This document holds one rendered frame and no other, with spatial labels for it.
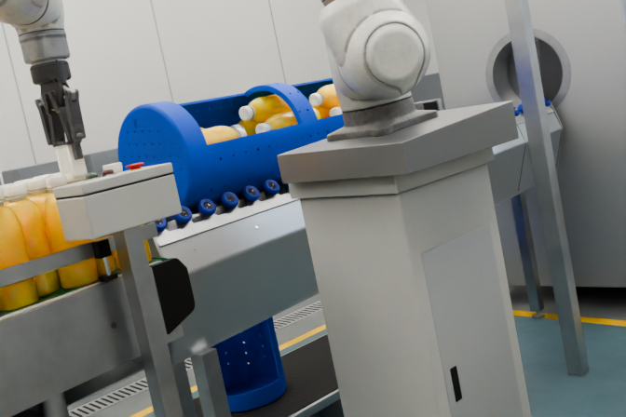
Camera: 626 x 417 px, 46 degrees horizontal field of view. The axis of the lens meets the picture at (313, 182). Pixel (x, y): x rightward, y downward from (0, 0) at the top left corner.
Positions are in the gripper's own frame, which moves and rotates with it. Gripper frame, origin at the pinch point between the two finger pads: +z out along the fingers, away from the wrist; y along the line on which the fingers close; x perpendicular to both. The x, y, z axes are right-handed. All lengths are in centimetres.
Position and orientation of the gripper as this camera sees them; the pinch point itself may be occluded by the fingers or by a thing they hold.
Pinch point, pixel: (71, 162)
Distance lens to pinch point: 158.5
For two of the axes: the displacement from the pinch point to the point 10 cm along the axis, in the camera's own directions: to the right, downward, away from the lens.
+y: -7.4, 0.7, 6.7
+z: 1.9, 9.8, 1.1
